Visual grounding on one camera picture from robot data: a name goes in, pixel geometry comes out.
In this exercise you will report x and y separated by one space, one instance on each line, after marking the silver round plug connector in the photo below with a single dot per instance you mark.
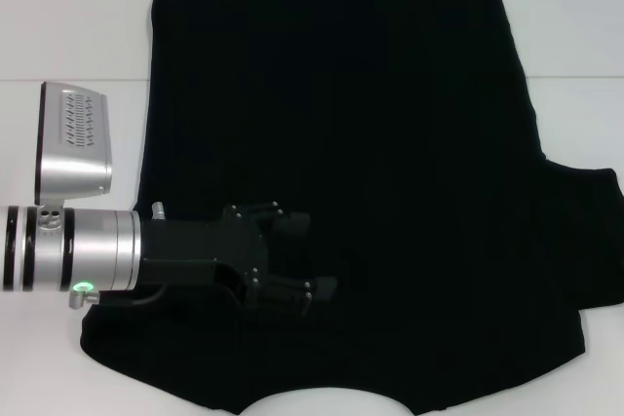
158 210

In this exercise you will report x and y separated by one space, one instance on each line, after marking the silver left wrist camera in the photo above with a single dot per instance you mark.
78 143

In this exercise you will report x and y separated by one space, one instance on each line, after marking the black shirt with FREE print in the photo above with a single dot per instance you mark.
370 143

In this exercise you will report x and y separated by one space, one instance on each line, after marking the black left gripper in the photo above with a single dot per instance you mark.
205 255

